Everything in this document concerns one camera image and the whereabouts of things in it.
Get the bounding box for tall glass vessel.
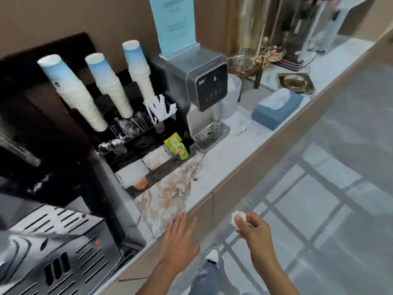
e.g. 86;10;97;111
233;0;278;59

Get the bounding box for metal drip tray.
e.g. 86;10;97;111
193;121;230;150

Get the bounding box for blue tissue box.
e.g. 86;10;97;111
251;88;305;132

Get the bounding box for person's left forearm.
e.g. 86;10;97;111
131;260;178;295

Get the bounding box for green tea bag packets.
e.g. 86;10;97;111
163;132;190;160

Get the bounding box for gold square ashtray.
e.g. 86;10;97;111
277;72;316;95

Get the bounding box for gold candy dish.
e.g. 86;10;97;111
254;45;288;65

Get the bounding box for large black appliance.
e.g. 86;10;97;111
0;32;106;226

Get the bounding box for white tissue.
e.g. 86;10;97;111
230;211;254;231

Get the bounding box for white plastic bin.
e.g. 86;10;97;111
219;74;243;120

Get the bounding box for person's left hand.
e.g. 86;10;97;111
160;213;201;268

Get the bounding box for stack of blue paper cups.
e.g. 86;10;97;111
37;54;109;132
85;53;134;119
122;40;156;103

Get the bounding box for pile of white sugar packets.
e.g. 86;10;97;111
142;145;171;170
115;159;150;185

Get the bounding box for bunch of white wrapped stirrers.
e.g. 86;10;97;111
143;94;177;126

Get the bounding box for stainless steel coffee machine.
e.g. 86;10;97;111
0;202;123;295

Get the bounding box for person's right hand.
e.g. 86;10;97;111
235;211;274;259

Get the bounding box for light blue sign in holder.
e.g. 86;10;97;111
149;0;200;61

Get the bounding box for person's white shoe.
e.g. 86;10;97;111
202;246;220;268

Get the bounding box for grey water dispenser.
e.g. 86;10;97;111
159;47;230;154

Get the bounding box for person's right forearm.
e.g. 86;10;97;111
250;250;300;295

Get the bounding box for person's blue jeans leg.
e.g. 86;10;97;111
188;262;220;295

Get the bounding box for dark glass beverage dispenser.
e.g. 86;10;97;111
275;0;349;72

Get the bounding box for pile of clear wrapped cutlery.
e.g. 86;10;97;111
96;112;155;156

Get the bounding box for beige counter cabinet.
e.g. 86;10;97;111
101;34;393;295

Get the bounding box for black condiment organizer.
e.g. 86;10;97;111
91;79;197;199

